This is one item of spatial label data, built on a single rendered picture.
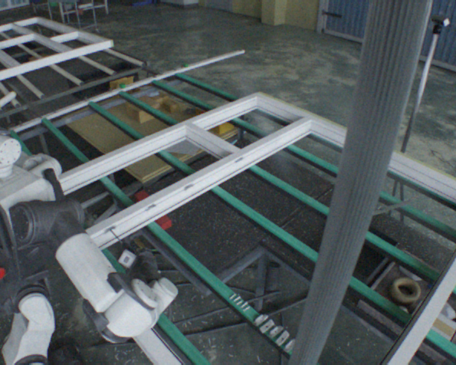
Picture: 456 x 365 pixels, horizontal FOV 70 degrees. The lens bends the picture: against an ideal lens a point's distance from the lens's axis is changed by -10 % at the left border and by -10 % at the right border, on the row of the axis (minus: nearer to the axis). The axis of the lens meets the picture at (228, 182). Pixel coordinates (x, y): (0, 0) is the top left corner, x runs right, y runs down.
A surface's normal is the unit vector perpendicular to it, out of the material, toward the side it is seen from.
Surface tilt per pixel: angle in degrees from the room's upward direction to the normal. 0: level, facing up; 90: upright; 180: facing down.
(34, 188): 46
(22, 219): 59
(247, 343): 0
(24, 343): 90
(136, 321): 82
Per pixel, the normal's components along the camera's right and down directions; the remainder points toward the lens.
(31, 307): 0.64, 0.47
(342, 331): 0.00, -0.79
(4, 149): 0.90, 0.32
